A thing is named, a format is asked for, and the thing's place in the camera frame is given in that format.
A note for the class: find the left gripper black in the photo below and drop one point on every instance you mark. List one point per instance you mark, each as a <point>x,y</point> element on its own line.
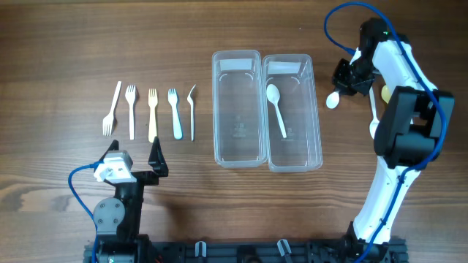
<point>158,164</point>

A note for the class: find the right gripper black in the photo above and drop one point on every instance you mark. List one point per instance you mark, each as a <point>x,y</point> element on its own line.
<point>343,85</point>

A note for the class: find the white wide-handled spoon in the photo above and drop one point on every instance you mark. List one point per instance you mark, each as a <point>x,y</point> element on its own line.
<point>332,100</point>

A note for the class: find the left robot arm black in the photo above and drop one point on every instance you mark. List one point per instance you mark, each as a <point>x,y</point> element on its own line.
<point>117,219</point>

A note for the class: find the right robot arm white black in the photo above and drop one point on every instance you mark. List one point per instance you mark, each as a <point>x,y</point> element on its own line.
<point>407,134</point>

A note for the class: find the right clear plastic container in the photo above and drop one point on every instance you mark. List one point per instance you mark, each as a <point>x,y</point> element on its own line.
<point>300,150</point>

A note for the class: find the clear plastic container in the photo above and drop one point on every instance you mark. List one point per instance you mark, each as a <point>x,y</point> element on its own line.
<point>300,150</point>
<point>238,109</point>

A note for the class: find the left clear plastic container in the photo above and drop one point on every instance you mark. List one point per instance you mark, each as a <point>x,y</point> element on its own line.
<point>238,109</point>

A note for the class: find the yellow plastic spoon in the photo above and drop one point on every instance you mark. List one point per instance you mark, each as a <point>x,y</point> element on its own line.
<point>385,94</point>

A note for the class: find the white fork, tines down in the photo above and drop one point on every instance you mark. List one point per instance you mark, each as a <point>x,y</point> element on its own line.
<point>108,120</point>

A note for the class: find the yellow plastic fork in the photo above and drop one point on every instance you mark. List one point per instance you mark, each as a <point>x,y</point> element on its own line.
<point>152,102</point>

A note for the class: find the white plastic fork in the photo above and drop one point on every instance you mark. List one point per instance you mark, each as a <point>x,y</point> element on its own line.
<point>130,96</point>

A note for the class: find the light blue spork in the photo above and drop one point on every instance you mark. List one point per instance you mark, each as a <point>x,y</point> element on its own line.
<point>173,100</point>

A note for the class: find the white slim-handled spoon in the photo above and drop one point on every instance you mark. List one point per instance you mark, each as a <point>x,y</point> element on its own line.
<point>374,122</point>

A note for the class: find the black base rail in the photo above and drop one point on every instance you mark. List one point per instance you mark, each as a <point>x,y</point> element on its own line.
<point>280,251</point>

